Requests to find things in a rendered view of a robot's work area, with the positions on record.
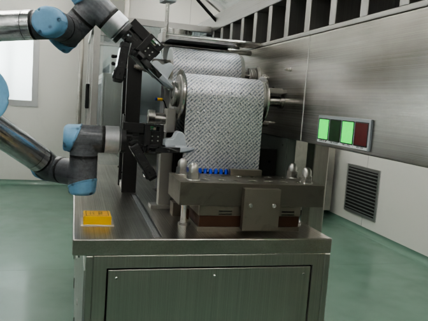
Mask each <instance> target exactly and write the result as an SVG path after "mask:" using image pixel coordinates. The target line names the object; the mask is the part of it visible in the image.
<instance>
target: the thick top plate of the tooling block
mask: <svg viewBox="0 0 428 321"><path fill-rule="evenodd" d="M186 178H187V175H176V174H175V173H169V185H168V194H169V195H170V196H171V197H172V198H173V199H174V200H175V201H176V202H177V203H178V204H179V205H190V206H241V202H242V193H243V187H247V188H272V189H281V198H280V207H313V208H323V201H324V189H325V186H324V185H321V184H319V183H315V182H312V183H313V184H311V185H308V184H302V183H299V182H300V181H301V177H300V176H298V179H291V178H286V177H285V176H263V175H262V176H231V175H225V174H205V173H200V176H199V179H200V181H188V180H186Z"/></svg>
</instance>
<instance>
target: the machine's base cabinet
mask: <svg viewBox="0 0 428 321"><path fill-rule="evenodd" d="M73 259H74V280H73V288H74V317H73V321H324V313H325V300H326V293H327V281H328V274H329V262H330V253H247V254H188V255H74V257H73Z"/></svg>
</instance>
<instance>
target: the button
mask: <svg viewBox="0 0 428 321"><path fill-rule="evenodd" d="M83 224H84V225H111V214H110V211H83Z"/></svg>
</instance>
